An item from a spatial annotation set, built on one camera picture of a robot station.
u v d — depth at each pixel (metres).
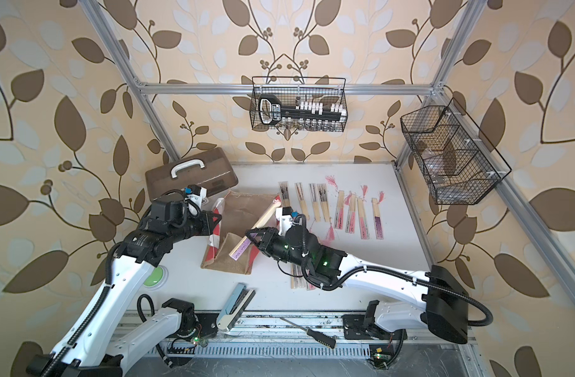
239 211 0.96
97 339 0.39
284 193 1.08
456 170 0.74
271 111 0.83
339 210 1.02
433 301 0.40
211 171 0.91
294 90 0.91
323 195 1.08
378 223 0.99
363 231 0.96
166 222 0.53
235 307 0.76
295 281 0.83
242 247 0.64
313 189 1.09
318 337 0.72
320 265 0.56
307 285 0.54
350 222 0.98
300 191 1.09
